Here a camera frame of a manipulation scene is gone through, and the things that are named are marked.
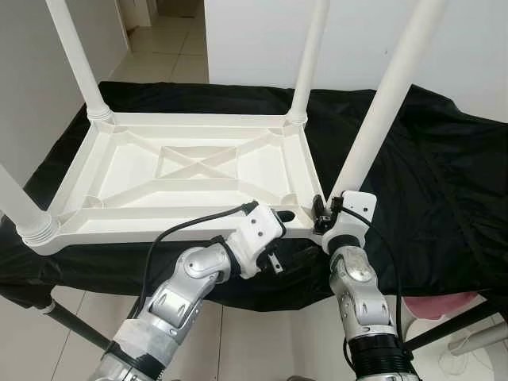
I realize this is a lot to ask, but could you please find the white plastic table leg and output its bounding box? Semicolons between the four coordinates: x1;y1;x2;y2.
328;0;451;209
45;0;114;125
0;165;60;245
286;0;331;125

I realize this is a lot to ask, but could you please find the white plastic children table top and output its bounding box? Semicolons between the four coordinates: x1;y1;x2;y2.
24;111;322;256

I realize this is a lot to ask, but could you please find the black fabric table cover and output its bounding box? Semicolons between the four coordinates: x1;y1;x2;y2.
0;82;508;312

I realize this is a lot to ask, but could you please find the pink plastic stool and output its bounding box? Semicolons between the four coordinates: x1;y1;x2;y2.
405;292;481;320

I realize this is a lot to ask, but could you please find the white metal bar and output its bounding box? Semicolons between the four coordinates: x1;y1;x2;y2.
448;324;508;356

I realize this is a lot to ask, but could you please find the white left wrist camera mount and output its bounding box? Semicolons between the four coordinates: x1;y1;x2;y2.
234;202;287;279

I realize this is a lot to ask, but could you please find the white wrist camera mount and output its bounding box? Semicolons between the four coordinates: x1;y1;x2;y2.
324;190;378;253
234;202;287;279

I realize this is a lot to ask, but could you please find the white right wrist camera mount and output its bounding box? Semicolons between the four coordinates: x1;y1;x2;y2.
324;190;378;253

